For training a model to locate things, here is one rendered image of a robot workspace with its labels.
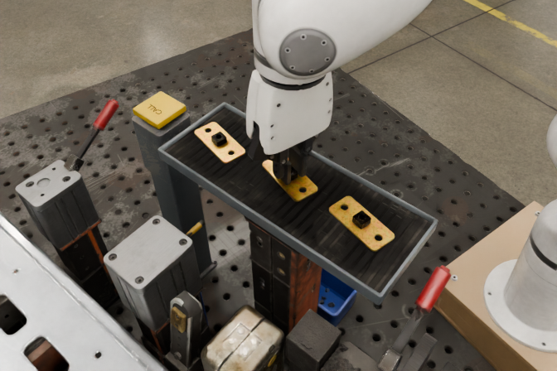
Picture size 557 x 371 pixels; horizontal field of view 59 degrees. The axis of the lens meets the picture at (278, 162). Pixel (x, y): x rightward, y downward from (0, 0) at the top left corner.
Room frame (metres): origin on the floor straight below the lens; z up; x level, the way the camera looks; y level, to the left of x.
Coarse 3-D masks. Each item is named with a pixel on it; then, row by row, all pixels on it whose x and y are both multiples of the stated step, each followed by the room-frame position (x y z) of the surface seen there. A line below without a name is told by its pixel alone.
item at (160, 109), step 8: (152, 96) 0.63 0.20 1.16; (160, 96) 0.63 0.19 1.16; (168, 96) 0.63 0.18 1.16; (144, 104) 0.61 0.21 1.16; (152, 104) 0.61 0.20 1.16; (160, 104) 0.61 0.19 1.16; (168, 104) 0.61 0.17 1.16; (176, 104) 0.61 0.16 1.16; (184, 104) 0.61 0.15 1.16; (136, 112) 0.60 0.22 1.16; (144, 112) 0.59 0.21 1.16; (152, 112) 0.59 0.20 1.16; (160, 112) 0.59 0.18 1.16; (168, 112) 0.59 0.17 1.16; (176, 112) 0.59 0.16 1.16; (144, 120) 0.58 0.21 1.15; (152, 120) 0.57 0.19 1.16; (160, 120) 0.57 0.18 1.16; (168, 120) 0.58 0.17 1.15
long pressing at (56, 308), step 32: (0, 224) 0.49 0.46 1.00; (0, 256) 0.43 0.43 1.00; (32, 256) 0.43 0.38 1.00; (0, 288) 0.38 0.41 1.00; (32, 288) 0.38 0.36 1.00; (64, 288) 0.38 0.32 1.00; (32, 320) 0.33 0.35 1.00; (64, 320) 0.33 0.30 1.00; (96, 320) 0.33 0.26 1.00; (0, 352) 0.28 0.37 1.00; (64, 352) 0.28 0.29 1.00; (96, 352) 0.28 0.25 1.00; (128, 352) 0.28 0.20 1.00
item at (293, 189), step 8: (264, 168) 0.47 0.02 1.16; (272, 168) 0.47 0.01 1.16; (272, 176) 0.46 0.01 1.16; (296, 176) 0.45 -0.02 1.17; (304, 176) 0.45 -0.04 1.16; (280, 184) 0.44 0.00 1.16; (296, 184) 0.44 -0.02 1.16; (304, 184) 0.44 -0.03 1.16; (312, 184) 0.44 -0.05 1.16; (288, 192) 0.43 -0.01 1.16; (296, 192) 0.43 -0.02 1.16; (304, 192) 0.43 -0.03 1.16; (312, 192) 0.43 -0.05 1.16; (296, 200) 0.41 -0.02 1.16
